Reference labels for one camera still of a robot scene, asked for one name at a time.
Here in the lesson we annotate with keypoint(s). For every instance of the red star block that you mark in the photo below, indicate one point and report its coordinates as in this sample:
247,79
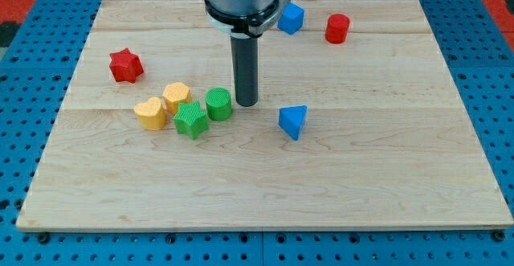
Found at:
125,66

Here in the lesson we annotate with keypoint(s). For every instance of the green cylinder block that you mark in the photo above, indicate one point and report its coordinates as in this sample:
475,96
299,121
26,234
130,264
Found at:
218,104

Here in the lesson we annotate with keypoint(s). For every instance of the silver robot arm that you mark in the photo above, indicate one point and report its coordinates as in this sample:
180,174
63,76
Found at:
244,19

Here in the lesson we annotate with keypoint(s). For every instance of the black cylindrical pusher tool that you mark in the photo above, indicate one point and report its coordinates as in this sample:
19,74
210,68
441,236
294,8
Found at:
244,54

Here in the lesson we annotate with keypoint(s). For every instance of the red cylinder block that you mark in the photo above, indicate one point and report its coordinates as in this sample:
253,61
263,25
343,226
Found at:
337,28

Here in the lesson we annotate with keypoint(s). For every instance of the wooden board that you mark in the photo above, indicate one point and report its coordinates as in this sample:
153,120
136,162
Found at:
386,145

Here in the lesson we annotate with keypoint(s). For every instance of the yellow heart block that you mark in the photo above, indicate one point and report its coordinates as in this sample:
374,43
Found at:
151,114

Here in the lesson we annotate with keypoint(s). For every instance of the blue cube block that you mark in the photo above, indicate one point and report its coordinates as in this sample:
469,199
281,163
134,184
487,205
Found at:
292,19

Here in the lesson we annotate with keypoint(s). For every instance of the green star block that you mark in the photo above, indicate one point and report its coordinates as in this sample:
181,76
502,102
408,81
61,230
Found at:
191,120

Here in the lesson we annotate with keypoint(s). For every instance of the blue triangle block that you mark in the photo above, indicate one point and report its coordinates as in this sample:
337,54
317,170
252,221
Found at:
291,120

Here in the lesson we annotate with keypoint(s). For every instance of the yellow hexagon block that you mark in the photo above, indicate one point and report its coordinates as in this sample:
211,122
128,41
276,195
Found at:
175,94

